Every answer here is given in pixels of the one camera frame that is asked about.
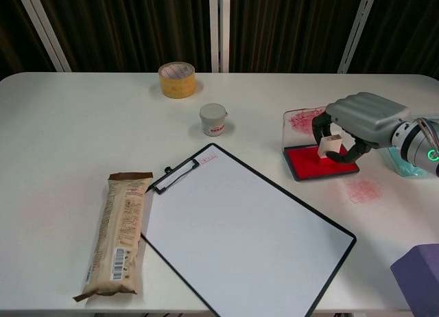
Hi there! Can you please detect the brown snack package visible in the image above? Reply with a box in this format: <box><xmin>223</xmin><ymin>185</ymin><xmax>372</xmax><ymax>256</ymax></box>
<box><xmin>72</xmin><ymin>172</ymin><xmax>154</xmax><ymax>302</ymax></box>

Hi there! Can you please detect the yellow tape roll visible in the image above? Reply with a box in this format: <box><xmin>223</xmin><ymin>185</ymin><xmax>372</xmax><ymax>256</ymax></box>
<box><xmin>158</xmin><ymin>63</ymin><xmax>195</xmax><ymax>99</ymax></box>

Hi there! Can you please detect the teal snack bag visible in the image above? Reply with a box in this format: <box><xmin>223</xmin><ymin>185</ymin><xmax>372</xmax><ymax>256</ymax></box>
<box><xmin>383</xmin><ymin>115</ymin><xmax>439</xmax><ymax>179</ymax></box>

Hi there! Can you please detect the small grey round cap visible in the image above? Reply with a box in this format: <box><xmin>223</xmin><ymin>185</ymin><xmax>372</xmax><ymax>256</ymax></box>
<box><xmin>199</xmin><ymin>104</ymin><xmax>228</xmax><ymax>137</ymax></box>

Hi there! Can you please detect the white frame post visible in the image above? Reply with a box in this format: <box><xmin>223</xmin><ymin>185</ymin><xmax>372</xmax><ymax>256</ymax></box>
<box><xmin>208</xmin><ymin>0</ymin><xmax>230</xmax><ymax>73</ymax></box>
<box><xmin>337</xmin><ymin>0</ymin><xmax>379</xmax><ymax>74</ymax></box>
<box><xmin>15</xmin><ymin>0</ymin><xmax>72</xmax><ymax>73</ymax></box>

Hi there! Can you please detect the white paper sheet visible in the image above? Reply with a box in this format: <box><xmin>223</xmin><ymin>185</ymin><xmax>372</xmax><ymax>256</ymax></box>
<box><xmin>142</xmin><ymin>145</ymin><xmax>355</xmax><ymax>317</ymax></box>

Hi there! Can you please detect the red white stamp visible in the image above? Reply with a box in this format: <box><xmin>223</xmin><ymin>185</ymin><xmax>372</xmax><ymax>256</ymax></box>
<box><xmin>317</xmin><ymin>134</ymin><xmax>342</xmax><ymax>159</ymax></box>

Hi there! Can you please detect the purple block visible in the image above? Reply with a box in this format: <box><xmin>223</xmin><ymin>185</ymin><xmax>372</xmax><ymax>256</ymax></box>
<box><xmin>390</xmin><ymin>243</ymin><xmax>439</xmax><ymax>317</ymax></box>

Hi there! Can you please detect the black clipboard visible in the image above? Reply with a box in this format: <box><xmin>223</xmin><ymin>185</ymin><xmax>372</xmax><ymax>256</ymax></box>
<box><xmin>141</xmin><ymin>143</ymin><xmax>357</xmax><ymax>317</ymax></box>

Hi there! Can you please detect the red ink pad clear lid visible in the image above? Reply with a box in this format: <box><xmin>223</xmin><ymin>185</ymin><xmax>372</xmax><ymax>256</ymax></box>
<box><xmin>283</xmin><ymin>106</ymin><xmax>361</xmax><ymax>183</ymax></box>

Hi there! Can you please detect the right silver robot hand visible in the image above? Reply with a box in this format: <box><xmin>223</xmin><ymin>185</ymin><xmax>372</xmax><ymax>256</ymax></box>
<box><xmin>311</xmin><ymin>92</ymin><xmax>412</xmax><ymax>163</ymax></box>

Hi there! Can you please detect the dark brown curtain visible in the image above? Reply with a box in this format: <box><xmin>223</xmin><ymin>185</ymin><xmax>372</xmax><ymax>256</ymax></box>
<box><xmin>0</xmin><ymin>0</ymin><xmax>439</xmax><ymax>81</ymax></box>

